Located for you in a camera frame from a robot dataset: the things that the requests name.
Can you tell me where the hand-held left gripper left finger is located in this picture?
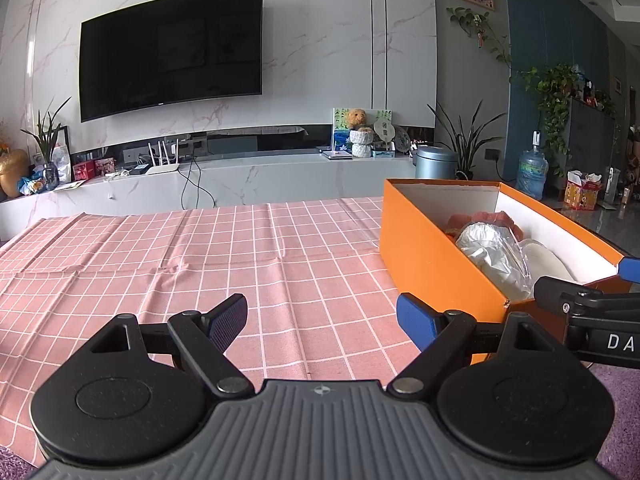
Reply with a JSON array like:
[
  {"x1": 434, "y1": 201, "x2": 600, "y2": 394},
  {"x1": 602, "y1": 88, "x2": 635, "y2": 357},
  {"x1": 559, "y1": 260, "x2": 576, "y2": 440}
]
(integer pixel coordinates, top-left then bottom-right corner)
[{"x1": 87, "y1": 294, "x2": 256, "y2": 397}]

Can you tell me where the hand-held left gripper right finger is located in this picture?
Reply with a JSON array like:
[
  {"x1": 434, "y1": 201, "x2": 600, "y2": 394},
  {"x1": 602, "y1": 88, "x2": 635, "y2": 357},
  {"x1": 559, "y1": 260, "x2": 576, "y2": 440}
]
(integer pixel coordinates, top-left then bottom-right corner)
[{"x1": 386, "y1": 292, "x2": 566, "y2": 396}]

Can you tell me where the white wrapper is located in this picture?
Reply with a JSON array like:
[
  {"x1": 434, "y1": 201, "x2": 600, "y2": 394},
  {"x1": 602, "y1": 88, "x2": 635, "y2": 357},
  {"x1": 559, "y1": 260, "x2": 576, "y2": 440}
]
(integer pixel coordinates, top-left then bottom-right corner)
[{"x1": 520, "y1": 239, "x2": 577, "y2": 283}]

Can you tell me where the clear plastic bag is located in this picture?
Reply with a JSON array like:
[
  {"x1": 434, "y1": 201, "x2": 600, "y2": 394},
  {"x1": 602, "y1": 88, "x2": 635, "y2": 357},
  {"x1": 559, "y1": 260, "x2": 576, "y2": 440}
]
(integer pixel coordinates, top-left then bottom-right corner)
[{"x1": 455, "y1": 222, "x2": 535, "y2": 302}]

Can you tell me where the orange cardboard box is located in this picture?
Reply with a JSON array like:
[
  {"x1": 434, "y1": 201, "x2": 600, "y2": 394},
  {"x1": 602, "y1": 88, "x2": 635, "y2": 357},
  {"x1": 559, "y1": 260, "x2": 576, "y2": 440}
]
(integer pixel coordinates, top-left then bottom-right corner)
[{"x1": 379, "y1": 178, "x2": 630, "y2": 367}]

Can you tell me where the purple fleece clothing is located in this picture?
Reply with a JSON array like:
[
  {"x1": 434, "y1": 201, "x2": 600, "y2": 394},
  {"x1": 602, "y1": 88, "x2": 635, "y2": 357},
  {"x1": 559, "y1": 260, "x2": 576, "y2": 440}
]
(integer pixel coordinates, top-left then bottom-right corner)
[{"x1": 0, "y1": 360, "x2": 640, "y2": 480}]

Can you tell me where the white floor device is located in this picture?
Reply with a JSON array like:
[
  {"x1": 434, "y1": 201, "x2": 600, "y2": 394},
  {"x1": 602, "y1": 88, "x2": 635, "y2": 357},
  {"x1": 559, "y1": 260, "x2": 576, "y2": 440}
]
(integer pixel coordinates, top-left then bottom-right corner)
[{"x1": 602, "y1": 166, "x2": 623, "y2": 209}]

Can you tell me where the red gift box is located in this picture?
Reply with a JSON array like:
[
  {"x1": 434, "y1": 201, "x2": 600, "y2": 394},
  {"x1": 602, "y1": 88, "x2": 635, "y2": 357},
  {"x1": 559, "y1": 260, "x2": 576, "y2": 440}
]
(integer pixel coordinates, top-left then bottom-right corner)
[{"x1": 564, "y1": 170, "x2": 603, "y2": 211}]

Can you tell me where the pink checked tablecloth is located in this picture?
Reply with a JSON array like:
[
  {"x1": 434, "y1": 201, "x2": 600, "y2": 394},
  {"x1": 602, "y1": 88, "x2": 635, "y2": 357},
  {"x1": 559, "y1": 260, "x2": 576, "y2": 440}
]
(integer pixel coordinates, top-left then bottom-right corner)
[{"x1": 0, "y1": 196, "x2": 431, "y2": 466}]

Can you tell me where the blue water bottle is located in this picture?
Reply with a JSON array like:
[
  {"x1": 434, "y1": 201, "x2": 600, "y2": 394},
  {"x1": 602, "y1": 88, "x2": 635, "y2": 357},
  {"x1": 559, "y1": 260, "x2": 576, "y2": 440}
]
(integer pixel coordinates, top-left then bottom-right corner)
[{"x1": 516, "y1": 149, "x2": 550, "y2": 200}]

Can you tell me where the grey cabinet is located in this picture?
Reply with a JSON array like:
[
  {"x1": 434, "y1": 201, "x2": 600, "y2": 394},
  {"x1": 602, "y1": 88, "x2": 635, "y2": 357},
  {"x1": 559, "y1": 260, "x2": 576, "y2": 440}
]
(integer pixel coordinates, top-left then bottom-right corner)
[{"x1": 567, "y1": 96, "x2": 618, "y2": 196}]

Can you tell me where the white marble TV console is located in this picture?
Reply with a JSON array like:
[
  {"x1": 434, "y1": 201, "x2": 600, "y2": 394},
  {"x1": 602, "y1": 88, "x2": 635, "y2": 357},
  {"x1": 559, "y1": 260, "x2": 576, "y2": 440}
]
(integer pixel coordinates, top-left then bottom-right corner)
[{"x1": 0, "y1": 152, "x2": 426, "y2": 241}]

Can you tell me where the grey metal trash can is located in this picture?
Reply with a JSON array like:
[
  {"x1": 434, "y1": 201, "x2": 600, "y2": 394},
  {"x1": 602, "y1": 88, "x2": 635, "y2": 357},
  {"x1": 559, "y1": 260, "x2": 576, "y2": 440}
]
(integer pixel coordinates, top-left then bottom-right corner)
[{"x1": 414, "y1": 146, "x2": 458, "y2": 181}]

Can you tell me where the white router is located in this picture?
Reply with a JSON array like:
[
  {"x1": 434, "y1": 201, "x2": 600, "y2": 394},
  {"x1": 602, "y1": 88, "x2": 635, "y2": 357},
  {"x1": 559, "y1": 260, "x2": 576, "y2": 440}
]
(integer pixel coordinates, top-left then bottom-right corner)
[{"x1": 146, "y1": 139, "x2": 182, "y2": 176}]

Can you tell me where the long-leaf potted plant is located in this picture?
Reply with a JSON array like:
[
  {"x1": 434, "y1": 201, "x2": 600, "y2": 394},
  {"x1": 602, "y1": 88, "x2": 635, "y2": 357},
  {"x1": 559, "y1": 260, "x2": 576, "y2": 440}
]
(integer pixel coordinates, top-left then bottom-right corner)
[{"x1": 427, "y1": 100, "x2": 508, "y2": 181}]

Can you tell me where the grey set-top box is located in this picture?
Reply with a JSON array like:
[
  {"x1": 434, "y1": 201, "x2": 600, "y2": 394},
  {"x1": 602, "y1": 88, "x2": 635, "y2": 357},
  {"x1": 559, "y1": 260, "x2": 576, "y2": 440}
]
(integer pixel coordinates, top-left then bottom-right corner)
[{"x1": 206, "y1": 135, "x2": 259, "y2": 155}]

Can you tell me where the trailing pothos plant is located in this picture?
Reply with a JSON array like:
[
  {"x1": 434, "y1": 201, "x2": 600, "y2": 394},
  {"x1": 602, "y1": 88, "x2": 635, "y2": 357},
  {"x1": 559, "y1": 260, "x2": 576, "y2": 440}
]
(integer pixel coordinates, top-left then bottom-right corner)
[{"x1": 510, "y1": 63, "x2": 581, "y2": 163}]

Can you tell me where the green blue picture book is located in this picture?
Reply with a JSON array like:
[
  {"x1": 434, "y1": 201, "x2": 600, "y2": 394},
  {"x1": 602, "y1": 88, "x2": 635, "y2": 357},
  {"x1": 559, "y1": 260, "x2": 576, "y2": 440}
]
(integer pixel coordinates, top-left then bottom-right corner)
[{"x1": 332, "y1": 107, "x2": 351, "y2": 150}]

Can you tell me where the plant in glass vase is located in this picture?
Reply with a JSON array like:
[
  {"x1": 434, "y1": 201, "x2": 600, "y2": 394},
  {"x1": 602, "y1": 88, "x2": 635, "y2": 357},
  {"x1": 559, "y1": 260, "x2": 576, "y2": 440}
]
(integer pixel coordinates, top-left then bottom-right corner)
[{"x1": 21, "y1": 96, "x2": 73, "y2": 192}]

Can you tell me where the blue snack bag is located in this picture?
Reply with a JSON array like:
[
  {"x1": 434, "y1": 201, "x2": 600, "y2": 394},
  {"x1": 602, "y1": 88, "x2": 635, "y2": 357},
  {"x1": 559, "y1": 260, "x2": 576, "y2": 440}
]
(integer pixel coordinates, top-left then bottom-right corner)
[{"x1": 17, "y1": 176, "x2": 48, "y2": 196}]

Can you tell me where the gold vase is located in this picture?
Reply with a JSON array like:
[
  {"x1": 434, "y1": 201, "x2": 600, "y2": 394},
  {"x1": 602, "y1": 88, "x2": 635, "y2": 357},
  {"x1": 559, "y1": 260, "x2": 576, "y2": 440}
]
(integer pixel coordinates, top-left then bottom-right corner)
[{"x1": 0, "y1": 149, "x2": 31, "y2": 198}]

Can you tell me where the hanging vine plant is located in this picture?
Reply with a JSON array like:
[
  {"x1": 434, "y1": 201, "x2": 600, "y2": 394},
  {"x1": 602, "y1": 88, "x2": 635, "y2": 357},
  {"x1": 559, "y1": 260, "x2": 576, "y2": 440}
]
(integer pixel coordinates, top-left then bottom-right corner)
[{"x1": 446, "y1": 6, "x2": 515, "y2": 66}]

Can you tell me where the black cable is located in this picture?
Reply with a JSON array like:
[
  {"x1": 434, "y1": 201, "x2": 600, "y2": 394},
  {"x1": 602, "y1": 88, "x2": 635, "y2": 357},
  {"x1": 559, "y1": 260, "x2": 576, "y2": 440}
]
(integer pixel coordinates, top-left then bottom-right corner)
[{"x1": 180, "y1": 160, "x2": 217, "y2": 209}]

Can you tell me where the black wall television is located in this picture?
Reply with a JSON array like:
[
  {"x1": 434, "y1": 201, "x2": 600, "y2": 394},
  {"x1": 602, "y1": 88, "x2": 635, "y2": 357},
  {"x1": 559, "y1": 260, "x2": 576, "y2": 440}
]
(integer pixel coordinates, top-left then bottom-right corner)
[{"x1": 79, "y1": 0, "x2": 264, "y2": 123}]

